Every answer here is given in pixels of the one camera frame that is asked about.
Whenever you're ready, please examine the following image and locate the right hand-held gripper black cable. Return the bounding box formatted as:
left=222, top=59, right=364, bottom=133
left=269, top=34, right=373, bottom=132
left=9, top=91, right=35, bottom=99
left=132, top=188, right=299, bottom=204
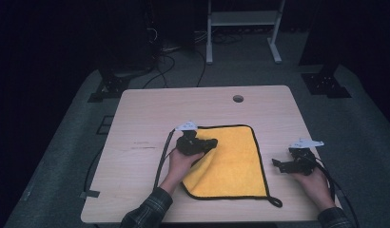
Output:
left=312, top=157, right=338, bottom=203

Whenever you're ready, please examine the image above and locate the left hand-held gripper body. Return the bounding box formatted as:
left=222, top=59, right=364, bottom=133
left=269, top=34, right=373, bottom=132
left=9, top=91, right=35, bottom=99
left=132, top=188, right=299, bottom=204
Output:
left=174, top=120, right=215, bottom=157

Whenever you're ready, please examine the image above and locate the black metal stand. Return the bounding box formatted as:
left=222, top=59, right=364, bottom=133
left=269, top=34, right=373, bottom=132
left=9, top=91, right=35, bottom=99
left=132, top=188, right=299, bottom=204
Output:
left=299, top=0, right=353, bottom=99
left=88, top=61, right=131, bottom=104

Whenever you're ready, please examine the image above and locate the person's right hand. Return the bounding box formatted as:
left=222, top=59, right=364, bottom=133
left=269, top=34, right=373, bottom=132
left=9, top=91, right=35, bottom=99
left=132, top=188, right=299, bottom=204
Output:
left=292, top=168, right=338, bottom=212

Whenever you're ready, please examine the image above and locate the dark floor hatch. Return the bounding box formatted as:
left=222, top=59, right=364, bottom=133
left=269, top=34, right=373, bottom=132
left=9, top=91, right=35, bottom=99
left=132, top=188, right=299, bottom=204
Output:
left=96, top=115, right=115, bottom=136

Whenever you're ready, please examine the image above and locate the hand-held gripper black cable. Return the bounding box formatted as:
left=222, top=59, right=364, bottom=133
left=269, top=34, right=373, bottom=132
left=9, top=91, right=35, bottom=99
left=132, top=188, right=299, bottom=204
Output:
left=312, top=157, right=338, bottom=203
left=152, top=127, right=179, bottom=191

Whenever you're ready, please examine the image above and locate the left hand-held gripper black cable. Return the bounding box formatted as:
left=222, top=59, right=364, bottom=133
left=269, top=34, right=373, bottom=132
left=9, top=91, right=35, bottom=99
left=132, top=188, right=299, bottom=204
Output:
left=152, top=127, right=179, bottom=191

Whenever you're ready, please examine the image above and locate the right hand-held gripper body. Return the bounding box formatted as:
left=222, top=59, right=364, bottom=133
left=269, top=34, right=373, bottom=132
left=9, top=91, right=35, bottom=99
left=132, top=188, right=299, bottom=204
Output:
left=280, top=138, right=325, bottom=177

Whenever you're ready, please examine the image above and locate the person's left hand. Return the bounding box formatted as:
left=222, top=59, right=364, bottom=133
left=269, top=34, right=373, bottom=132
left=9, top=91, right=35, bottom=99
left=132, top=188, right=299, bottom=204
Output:
left=159, top=147, right=206, bottom=195

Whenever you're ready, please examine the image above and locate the yellow and black cloth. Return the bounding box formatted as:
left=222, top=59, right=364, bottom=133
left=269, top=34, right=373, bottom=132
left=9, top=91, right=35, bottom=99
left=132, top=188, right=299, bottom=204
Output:
left=181, top=123, right=283, bottom=209

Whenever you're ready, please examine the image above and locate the thin black floor cable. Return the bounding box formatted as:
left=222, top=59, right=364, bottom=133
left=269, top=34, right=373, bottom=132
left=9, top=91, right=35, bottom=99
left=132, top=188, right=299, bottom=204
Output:
left=334, top=181, right=360, bottom=228
left=84, top=147, right=104, bottom=194

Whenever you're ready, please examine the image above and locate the tangle of floor cables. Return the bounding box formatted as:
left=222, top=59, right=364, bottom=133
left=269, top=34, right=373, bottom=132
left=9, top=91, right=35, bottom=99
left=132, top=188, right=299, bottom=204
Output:
left=193, top=28, right=244, bottom=46

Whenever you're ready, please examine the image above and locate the white metal table frame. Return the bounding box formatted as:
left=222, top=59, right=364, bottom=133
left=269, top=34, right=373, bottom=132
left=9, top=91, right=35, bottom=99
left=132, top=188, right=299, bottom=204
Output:
left=205, top=0, right=286, bottom=66

